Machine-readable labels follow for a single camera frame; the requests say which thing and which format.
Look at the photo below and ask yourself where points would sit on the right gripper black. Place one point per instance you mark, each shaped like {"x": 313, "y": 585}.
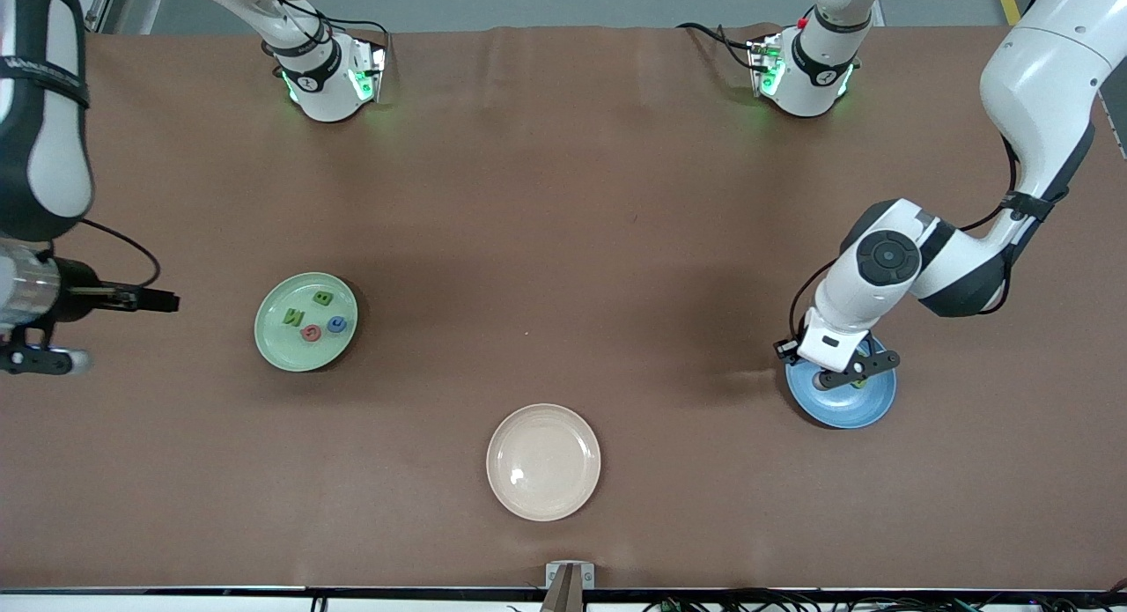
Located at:
{"x": 77, "y": 300}

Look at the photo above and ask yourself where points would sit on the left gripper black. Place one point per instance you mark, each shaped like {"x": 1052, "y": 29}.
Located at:
{"x": 787, "y": 352}

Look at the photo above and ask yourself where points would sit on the green capital letter N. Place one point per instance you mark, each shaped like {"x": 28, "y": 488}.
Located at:
{"x": 293, "y": 318}

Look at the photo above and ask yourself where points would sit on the red letter Q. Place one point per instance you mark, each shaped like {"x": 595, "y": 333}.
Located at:
{"x": 304, "y": 334}

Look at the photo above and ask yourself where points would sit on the blue letter G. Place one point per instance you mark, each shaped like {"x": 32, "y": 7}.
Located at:
{"x": 330, "y": 325}

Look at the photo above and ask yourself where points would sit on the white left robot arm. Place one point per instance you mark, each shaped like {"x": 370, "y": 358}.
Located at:
{"x": 1039, "y": 84}

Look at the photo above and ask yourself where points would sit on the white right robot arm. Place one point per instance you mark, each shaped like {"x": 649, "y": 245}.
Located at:
{"x": 53, "y": 154}

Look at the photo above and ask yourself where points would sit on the blue plate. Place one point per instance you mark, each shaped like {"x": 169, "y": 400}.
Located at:
{"x": 845, "y": 409}

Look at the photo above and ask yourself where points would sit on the green plate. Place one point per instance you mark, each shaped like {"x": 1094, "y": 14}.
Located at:
{"x": 290, "y": 352}

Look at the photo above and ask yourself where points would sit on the beige plate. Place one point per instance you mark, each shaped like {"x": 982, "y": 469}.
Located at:
{"x": 543, "y": 462}

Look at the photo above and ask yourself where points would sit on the white table edge rail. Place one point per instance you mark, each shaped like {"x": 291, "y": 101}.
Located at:
{"x": 176, "y": 605}

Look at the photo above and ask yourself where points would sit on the aluminium frame profile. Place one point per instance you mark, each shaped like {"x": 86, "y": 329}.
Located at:
{"x": 114, "y": 0}

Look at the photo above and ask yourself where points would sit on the grey metal bracket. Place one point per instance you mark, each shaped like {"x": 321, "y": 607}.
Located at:
{"x": 570, "y": 575}

